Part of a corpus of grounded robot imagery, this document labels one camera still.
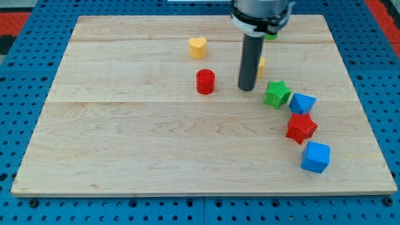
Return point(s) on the red star block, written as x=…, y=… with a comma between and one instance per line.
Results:
x=300, y=127

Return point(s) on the green star block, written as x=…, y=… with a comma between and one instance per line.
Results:
x=277, y=94

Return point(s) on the blue cube block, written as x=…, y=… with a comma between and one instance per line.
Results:
x=315, y=157

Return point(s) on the yellow block behind rod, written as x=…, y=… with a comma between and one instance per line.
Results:
x=261, y=66

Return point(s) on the blue pentagon block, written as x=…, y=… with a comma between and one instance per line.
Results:
x=301, y=104

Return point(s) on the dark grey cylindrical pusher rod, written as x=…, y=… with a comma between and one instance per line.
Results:
x=250, y=56

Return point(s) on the green block behind arm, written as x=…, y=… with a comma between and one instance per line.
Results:
x=271, y=37

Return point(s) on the yellow heart block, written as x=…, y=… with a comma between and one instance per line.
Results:
x=197, y=47

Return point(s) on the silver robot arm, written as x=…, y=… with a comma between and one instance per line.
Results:
x=257, y=18

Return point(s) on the red cylinder block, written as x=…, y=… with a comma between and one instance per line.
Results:
x=205, y=81

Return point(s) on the light wooden board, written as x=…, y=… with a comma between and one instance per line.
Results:
x=123, y=117

